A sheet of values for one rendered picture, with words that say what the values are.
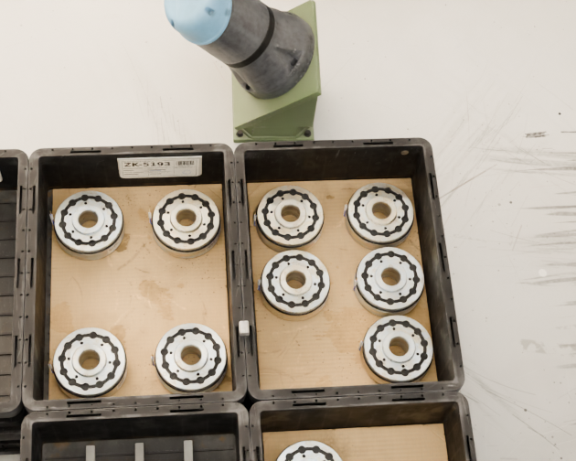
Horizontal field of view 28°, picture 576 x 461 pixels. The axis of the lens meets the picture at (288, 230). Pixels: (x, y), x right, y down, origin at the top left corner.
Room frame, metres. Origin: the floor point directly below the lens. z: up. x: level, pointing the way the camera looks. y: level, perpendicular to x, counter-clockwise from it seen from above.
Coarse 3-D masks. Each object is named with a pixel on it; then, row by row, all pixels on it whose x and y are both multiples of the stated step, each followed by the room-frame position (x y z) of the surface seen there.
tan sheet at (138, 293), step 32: (64, 192) 0.78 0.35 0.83; (128, 192) 0.79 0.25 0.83; (160, 192) 0.80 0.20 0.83; (128, 224) 0.74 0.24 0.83; (64, 256) 0.67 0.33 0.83; (128, 256) 0.69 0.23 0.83; (160, 256) 0.70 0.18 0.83; (224, 256) 0.71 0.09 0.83; (64, 288) 0.62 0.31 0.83; (96, 288) 0.63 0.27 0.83; (128, 288) 0.64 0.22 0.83; (160, 288) 0.64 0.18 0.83; (192, 288) 0.65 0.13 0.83; (224, 288) 0.66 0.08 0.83; (64, 320) 0.57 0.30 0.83; (96, 320) 0.58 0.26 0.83; (128, 320) 0.59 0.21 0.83; (160, 320) 0.59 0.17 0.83; (192, 320) 0.60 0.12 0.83; (224, 320) 0.61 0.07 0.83; (128, 352) 0.54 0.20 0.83; (128, 384) 0.49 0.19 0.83; (160, 384) 0.50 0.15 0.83; (224, 384) 0.51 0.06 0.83
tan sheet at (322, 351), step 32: (256, 192) 0.83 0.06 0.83; (320, 192) 0.84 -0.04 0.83; (352, 192) 0.85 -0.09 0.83; (416, 224) 0.81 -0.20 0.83; (256, 256) 0.72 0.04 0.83; (320, 256) 0.73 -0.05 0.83; (352, 256) 0.74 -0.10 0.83; (416, 256) 0.76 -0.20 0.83; (256, 288) 0.67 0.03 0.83; (352, 288) 0.69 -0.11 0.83; (256, 320) 0.62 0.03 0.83; (320, 320) 0.63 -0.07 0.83; (352, 320) 0.64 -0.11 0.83; (416, 320) 0.65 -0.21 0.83; (288, 352) 0.57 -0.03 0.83; (320, 352) 0.58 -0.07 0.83; (352, 352) 0.59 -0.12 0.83; (288, 384) 0.53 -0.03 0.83; (320, 384) 0.53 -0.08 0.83; (352, 384) 0.54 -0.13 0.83
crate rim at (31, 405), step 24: (192, 144) 0.84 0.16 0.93; (216, 144) 0.85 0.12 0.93; (240, 288) 0.62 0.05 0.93; (240, 312) 0.59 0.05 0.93; (24, 336) 0.50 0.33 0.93; (240, 336) 0.55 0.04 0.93; (24, 360) 0.47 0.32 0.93; (240, 360) 0.52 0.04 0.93; (24, 384) 0.44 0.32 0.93; (240, 384) 0.48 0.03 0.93; (48, 408) 0.41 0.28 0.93; (72, 408) 0.42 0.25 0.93; (96, 408) 0.42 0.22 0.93
